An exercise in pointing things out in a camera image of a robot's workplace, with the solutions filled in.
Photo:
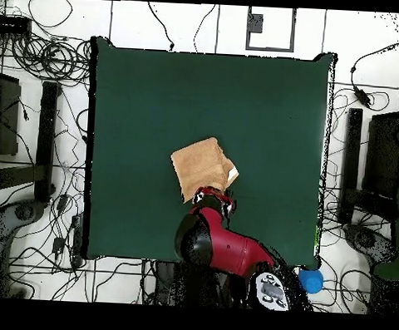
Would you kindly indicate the dark green tablecloth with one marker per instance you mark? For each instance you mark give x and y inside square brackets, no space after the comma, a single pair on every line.
[156,102]

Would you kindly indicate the black T-shaped stand base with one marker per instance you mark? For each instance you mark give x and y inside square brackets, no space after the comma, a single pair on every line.
[352,156]
[47,140]

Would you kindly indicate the tan terry towel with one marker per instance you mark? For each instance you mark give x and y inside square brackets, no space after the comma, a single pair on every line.
[199,161]

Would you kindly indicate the grey office chair base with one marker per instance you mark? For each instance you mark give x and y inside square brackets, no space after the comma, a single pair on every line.
[24,212]
[365,240]

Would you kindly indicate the dark grey floor plate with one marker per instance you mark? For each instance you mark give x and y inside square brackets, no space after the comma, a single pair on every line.
[256,23]

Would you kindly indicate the black box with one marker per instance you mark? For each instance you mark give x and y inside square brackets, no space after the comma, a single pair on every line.
[4,118]
[383,154]

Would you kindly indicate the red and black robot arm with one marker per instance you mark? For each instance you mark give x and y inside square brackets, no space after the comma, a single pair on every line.
[228,246]

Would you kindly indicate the black power adapter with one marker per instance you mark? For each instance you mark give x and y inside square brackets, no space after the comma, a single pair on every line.
[62,202]
[58,244]

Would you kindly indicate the grey square floor frame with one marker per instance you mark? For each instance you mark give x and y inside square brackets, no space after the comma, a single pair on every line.
[268,49]

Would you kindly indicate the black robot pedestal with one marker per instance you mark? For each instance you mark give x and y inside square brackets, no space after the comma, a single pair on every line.
[166,283]

